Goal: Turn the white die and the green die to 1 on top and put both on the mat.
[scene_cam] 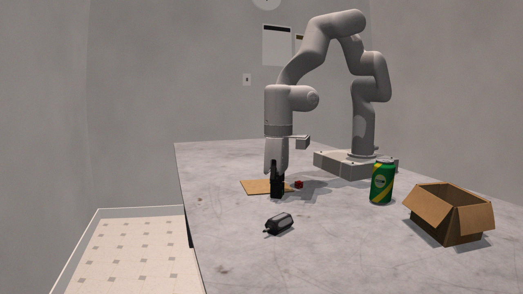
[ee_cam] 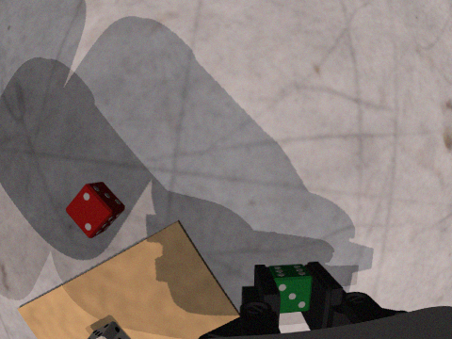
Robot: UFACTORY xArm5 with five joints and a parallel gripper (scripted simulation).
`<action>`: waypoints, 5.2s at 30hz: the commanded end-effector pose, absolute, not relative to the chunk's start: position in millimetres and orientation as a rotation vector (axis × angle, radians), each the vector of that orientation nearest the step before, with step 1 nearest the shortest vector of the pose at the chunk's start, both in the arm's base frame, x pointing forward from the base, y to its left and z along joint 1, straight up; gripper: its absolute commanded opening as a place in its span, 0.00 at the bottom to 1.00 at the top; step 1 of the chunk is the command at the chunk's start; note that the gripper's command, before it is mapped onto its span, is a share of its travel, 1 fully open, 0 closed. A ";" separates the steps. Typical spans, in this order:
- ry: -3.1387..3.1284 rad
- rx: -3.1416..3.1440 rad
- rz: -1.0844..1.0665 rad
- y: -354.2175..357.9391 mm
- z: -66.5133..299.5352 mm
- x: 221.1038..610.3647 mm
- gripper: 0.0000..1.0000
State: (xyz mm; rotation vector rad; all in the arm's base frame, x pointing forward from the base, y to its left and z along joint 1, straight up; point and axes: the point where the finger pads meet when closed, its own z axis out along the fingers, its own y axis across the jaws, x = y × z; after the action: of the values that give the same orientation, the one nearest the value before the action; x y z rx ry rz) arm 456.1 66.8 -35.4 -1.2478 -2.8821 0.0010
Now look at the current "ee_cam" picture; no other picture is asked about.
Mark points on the red die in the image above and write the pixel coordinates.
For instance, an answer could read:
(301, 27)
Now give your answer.
(94, 208)

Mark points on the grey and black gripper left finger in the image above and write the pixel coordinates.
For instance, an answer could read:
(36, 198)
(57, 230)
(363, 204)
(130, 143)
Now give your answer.
(256, 317)

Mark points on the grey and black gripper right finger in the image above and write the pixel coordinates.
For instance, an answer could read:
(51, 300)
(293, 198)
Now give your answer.
(328, 308)

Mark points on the green die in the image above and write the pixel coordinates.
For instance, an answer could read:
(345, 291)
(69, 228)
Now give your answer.
(295, 285)

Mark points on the tan mat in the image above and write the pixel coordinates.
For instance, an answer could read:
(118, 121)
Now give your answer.
(161, 288)

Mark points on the white die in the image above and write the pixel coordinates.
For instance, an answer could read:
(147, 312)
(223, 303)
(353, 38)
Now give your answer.
(109, 331)

